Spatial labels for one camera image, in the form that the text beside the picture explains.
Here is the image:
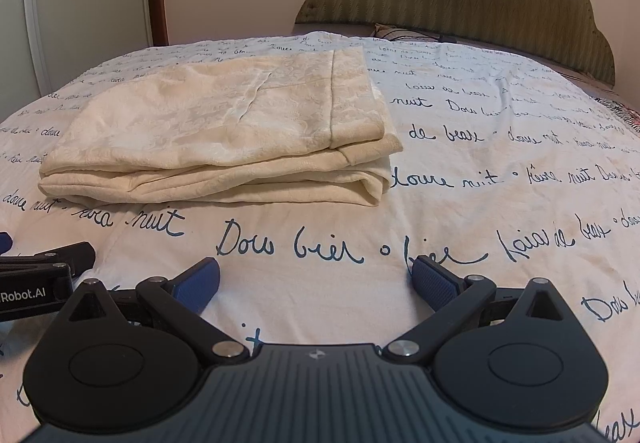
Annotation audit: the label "striped pillow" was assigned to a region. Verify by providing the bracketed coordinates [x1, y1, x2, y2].
[372, 24, 458, 43]

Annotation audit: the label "cream textured pants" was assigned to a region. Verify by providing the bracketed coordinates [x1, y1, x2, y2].
[39, 47, 402, 206]

